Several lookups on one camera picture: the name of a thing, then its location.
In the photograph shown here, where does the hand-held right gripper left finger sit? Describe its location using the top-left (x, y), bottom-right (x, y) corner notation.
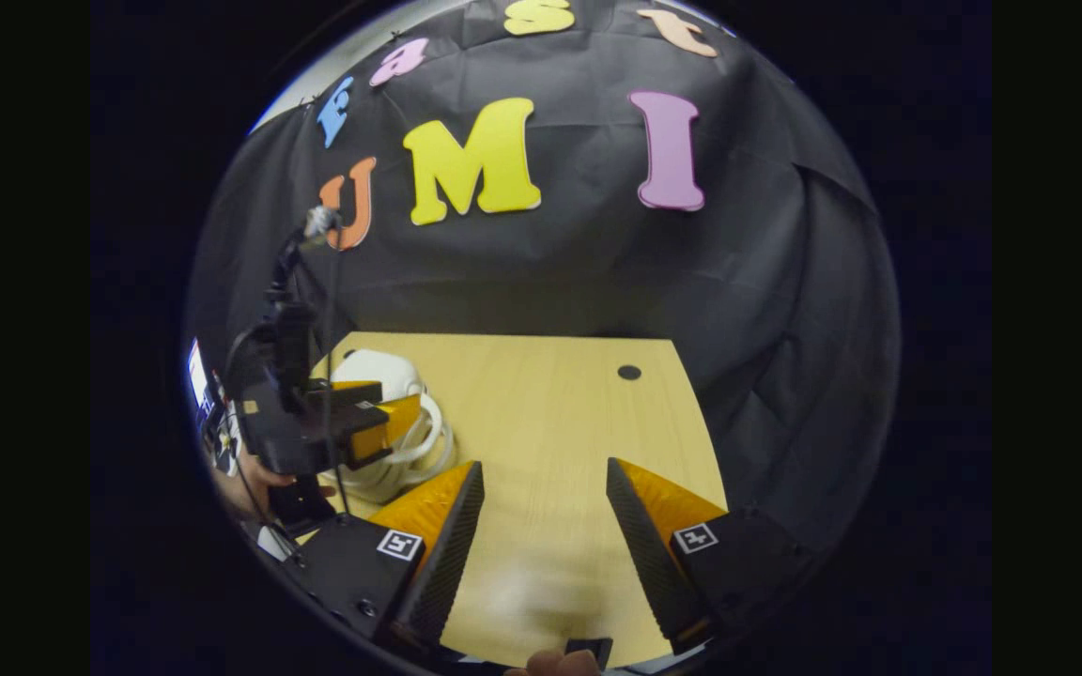
top-left (283, 460), bottom-right (486, 653)

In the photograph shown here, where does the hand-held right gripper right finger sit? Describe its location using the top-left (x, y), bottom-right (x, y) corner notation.
top-left (605, 457), bottom-right (819, 655)

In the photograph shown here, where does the white suitcase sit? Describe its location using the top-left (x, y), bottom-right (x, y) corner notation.
top-left (318, 348), bottom-right (456, 505)

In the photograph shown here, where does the white side desk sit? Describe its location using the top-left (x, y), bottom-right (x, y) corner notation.
top-left (203, 394), bottom-right (243, 477)

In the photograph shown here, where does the computer monitor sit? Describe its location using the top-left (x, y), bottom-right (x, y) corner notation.
top-left (186, 338), bottom-right (214, 416)

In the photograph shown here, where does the black backdrop cloth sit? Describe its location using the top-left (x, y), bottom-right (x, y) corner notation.
top-left (186, 0), bottom-right (904, 564)

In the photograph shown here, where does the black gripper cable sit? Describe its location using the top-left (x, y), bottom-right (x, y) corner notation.
top-left (224, 221), bottom-right (354, 517)

